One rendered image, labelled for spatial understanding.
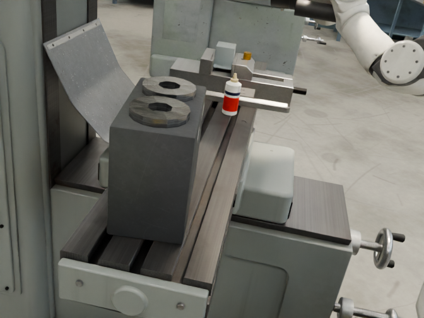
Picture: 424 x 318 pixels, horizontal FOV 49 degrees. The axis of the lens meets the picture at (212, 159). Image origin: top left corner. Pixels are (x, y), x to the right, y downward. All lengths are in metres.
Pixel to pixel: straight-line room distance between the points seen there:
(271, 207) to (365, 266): 1.25
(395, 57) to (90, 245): 0.61
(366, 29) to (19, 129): 0.80
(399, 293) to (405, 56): 1.53
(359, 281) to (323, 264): 1.02
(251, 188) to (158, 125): 0.52
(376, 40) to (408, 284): 1.56
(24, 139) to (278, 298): 0.77
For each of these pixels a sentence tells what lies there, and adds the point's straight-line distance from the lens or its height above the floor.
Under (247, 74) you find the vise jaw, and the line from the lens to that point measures 1.27.
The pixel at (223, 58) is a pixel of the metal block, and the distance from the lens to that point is 1.30.
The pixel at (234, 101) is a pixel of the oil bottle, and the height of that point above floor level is 0.94.
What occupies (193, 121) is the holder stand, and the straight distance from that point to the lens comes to 0.68.
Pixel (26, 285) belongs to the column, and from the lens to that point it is 1.44.
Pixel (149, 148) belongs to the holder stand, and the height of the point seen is 1.06.
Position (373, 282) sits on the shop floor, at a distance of 2.26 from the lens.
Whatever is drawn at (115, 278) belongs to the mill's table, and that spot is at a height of 0.89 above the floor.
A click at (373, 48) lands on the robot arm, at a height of 1.17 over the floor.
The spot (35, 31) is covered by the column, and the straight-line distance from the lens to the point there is 1.10.
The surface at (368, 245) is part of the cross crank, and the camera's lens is 1.37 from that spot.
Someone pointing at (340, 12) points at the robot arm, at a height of 1.22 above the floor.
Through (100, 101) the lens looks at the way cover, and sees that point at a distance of 1.22.
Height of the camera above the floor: 1.36
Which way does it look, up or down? 28 degrees down
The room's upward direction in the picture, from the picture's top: 8 degrees clockwise
